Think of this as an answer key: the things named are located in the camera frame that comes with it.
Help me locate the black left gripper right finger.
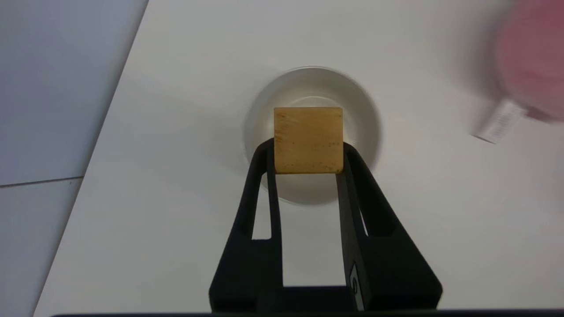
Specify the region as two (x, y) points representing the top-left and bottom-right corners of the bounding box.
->
(336, 142), (444, 312)

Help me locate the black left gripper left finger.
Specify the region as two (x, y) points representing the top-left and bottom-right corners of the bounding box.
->
(209, 138), (283, 313)

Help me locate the small wooden cube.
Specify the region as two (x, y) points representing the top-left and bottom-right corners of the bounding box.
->
(273, 107), (344, 175)

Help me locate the beige round bowl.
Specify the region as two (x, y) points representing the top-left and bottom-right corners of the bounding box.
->
(244, 66), (382, 207)

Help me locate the pink fluffy plush toy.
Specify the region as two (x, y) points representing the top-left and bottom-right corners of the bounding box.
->
(473, 0), (564, 144)

